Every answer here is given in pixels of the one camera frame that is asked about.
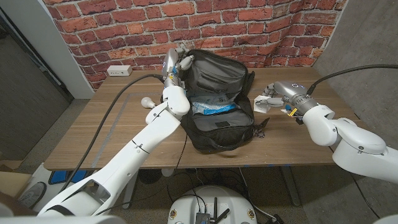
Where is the grey table leg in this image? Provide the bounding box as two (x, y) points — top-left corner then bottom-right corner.
(281, 166), (302, 207)

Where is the cardboard box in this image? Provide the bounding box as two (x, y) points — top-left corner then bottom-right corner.
(0, 160), (32, 197)

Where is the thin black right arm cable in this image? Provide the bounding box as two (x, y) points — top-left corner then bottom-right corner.
(349, 172), (381, 219)

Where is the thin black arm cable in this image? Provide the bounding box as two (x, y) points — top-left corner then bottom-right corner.
(95, 133), (188, 216)
(349, 172), (381, 219)

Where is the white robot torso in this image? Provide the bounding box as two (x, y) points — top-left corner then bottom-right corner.
(167, 185), (258, 224)

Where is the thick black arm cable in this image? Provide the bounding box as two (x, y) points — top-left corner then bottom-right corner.
(60, 73), (165, 192)
(306, 63), (398, 96)

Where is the white power outlet box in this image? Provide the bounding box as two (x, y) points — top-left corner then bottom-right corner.
(106, 65), (133, 77)

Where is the dark round floor object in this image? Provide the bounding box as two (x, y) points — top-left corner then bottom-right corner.
(139, 169), (162, 185)

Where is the tilted black antenna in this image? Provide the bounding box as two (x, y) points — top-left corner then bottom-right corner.
(214, 208), (231, 224)

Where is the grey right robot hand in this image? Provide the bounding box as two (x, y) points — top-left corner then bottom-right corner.
(254, 80), (312, 108)

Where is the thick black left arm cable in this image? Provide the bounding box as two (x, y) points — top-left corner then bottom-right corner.
(60, 73), (165, 192)

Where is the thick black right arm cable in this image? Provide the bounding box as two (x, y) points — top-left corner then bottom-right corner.
(306, 63), (398, 96)

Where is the black computer box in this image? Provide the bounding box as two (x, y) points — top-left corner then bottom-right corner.
(195, 212), (211, 224)

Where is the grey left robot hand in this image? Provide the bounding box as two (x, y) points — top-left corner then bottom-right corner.
(161, 46), (195, 81)

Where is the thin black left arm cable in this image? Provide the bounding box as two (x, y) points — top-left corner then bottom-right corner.
(95, 133), (188, 216)

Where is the person in brown clothing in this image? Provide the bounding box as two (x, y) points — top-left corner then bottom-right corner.
(0, 191), (37, 217)

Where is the blue white plastic package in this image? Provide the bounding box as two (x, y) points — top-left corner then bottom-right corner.
(189, 95), (239, 116)

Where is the blue floor pad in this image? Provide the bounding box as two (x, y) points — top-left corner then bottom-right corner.
(49, 169), (94, 185)

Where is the red brick printed backdrop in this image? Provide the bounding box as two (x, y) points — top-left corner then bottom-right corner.
(43, 0), (348, 91)

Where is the white light bulb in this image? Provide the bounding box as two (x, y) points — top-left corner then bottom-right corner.
(141, 96), (157, 110)

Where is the grey sneaker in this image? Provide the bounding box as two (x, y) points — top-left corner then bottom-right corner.
(18, 182), (47, 208)

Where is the black backpack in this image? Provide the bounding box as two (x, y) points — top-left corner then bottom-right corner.
(178, 49), (271, 154)

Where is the white table leg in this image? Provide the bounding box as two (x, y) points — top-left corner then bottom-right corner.
(122, 169), (140, 210)

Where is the white floor mat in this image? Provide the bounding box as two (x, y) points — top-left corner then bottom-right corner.
(18, 163), (94, 215)

